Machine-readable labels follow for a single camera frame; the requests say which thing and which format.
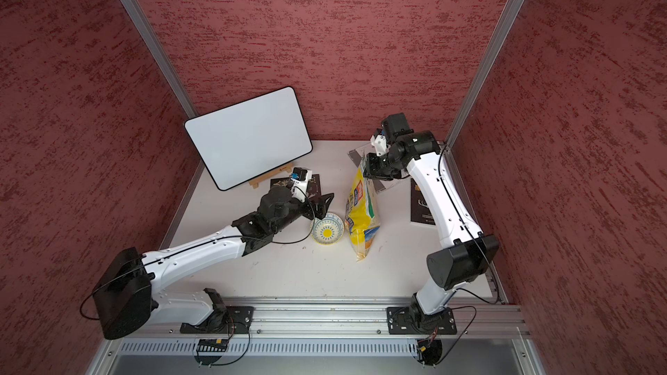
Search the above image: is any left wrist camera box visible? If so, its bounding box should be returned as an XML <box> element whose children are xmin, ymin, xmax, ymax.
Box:
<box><xmin>290</xmin><ymin>167</ymin><xmax>313</xmax><ymax>194</ymax></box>

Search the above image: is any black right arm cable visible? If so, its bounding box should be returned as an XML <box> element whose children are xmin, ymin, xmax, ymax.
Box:
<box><xmin>436</xmin><ymin>142</ymin><xmax>504</xmax><ymax>306</ymax></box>

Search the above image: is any aluminium corner post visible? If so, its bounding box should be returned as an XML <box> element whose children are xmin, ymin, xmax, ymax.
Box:
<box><xmin>120</xmin><ymin>0</ymin><xmax>198</xmax><ymax>118</ymax></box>
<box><xmin>444</xmin><ymin>0</ymin><xmax>545</xmax><ymax>149</ymax></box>

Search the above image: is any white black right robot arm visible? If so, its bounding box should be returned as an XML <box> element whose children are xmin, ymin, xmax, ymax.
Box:
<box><xmin>364</xmin><ymin>128</ymin><xmax>500</xmax><ymax>317</ymax></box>

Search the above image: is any aluminium front rail frame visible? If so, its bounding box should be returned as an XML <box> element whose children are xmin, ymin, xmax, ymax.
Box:
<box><xmin>89</xmin><ymin>298</ymin><xmax>545</xmax><ymax>374</ymax></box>

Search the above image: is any aluminium right corner post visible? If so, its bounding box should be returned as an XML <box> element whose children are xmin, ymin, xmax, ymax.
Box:
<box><xmin>444</xmin><ymin>0</ymin><xmax>545</xmax><ymax>149</ymax></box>

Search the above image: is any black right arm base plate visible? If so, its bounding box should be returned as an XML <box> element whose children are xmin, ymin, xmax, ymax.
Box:
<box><xmin>386</xmin><ymin>305</ymin><xmax>458</xmax><ymax>335</ymax></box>

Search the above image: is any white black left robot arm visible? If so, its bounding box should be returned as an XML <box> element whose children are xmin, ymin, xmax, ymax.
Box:
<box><xmin>90</xmin><ymin>187</ymin><xmax>335</xmax><ymax>340</ymax></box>

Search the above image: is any black portrait cover book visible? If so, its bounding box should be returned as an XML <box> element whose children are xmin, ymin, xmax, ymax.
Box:
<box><xmin>270</xmin><ymin>174</ymin><xmax>321</xmax><ymax>198</ymax></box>

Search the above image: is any yellow oats bag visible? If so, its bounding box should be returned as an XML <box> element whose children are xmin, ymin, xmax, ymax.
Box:
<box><xmin>344</xmin><ymin>161</ymin><xmax>381</xmax><ymax>261</ymax></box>

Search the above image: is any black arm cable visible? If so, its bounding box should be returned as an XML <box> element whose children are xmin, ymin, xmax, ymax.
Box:
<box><xmin>436</xmin><ymin>142</ymin><xmax>504</xmax><ymax>306</ymax></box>
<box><xmin>79</xmin><ymin>186</ymin><xmax>319</xmax><ymax>321</ymax></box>

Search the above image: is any black Murphy's law book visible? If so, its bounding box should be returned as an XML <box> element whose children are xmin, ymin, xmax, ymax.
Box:
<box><xmin>410</xmin><ymin>179</ymin><xmax>435</xmax><ymax>226</ymax></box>

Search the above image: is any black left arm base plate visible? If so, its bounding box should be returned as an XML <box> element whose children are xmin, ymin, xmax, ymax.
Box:
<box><xmin>180</xmin><ymin>288</ymin><xmax>255</xmax><ymax>338</ymax></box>

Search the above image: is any white paper manual booklet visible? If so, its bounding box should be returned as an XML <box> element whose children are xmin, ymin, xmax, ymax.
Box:
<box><xmin>347</xmin><ymin>143</ymin><xmax>401</xmax><ymax>194</ymax></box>

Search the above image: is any aluminium left corner post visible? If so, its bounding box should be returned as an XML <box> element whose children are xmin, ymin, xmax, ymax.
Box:
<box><xmin>120</xmin><ymin>0</ymin><xmax>198</xmax><ymax>118</ymax></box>

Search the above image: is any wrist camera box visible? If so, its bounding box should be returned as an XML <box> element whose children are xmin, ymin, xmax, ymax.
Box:
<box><xmin>370</xmin><ymin>113</ymin><xmax>413</xmax><ymax>157</ymax></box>
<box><xmin>290</xmin><ymin>167</ymin><xmax>313</xmax><ymax>194</ymax></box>

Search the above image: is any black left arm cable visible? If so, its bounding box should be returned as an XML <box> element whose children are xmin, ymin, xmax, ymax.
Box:
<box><xmin>79</xmin><ymin>186</ymin><xmax>319</xmax><ymax>321</ymax></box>

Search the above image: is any white board with black rim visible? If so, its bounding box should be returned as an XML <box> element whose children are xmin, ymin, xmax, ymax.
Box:
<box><xmin>184</xmin><ymin>87</ymin><xmax>313</xmax><ymax>191</ymax></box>

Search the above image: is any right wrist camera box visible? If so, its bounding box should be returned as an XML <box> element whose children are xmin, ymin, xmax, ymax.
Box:
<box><xmin>370</xmin><ymin>113</ymin><xmax>413</xmax><ymax>157</ymax></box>

